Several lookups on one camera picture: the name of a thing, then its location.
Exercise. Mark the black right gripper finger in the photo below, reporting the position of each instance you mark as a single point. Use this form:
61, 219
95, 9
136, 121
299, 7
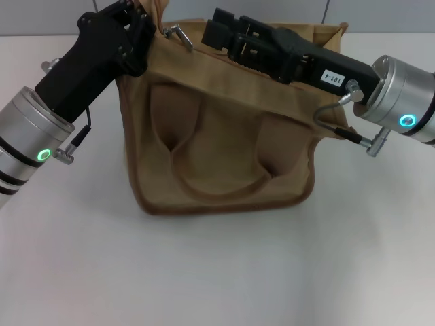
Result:
217, 34
226, 17

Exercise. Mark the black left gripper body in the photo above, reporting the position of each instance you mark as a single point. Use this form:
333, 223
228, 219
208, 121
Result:
88, 57

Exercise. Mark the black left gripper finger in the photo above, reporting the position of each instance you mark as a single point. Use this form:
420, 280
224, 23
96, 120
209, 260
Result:
144, 40
129, 10

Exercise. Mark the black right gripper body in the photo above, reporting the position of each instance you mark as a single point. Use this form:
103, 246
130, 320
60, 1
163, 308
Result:
333, 74

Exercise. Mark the metal zipper pull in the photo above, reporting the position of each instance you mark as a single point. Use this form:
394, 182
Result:
185, 40

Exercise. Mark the khaki fabric food bag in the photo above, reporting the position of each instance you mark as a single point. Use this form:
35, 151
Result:
221, 142

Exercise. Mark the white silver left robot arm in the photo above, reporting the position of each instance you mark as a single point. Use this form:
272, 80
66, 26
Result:
27, 136

